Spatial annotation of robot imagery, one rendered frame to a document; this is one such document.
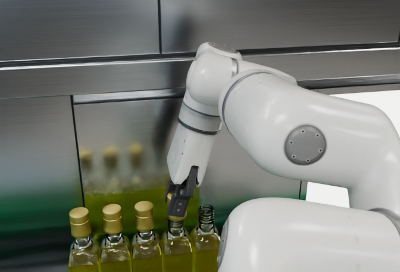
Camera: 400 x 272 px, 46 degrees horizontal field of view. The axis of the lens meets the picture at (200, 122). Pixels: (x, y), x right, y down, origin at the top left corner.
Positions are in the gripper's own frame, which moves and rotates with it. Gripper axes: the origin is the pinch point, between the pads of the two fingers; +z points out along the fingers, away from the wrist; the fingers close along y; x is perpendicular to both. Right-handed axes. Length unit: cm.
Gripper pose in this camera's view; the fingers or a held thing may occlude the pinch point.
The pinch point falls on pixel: (176, 199)
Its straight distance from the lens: 85.1
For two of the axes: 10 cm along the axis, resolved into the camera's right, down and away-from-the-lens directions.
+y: 1.8, 4.0, -9.0
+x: 9.5, 1.8, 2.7
